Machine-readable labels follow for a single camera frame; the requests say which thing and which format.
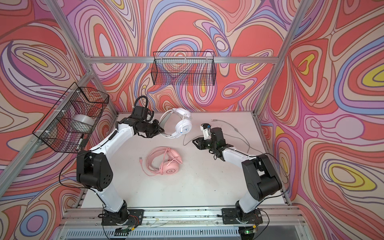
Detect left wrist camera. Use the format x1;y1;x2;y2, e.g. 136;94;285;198
131;96;154;122

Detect black wire basket left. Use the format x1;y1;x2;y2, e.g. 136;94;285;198
33;83;110;153

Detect aluminium front rail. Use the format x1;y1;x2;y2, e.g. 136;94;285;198
60;205;307;228

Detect black marker pen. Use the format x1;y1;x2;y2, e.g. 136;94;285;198
77;134;86;151

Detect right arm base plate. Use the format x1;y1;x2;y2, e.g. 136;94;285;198
217;208;263;226

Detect silver tape roll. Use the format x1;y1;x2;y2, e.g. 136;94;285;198
70;114;95;134

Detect black wire basket back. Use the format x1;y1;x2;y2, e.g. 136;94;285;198
151;51;217;86

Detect pink cat-ear headphones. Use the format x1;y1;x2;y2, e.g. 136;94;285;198
139;147;183;177

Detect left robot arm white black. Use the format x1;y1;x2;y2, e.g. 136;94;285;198
76;118;164;213

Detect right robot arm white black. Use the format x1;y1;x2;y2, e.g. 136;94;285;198
192;137;283;214

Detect black wire basket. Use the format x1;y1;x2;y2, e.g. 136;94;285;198
151;51;217;86
33;83;110;153

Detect white headphones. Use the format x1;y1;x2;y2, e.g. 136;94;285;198
159;108;193;139

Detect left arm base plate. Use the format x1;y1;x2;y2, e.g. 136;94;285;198
99;209;144;227

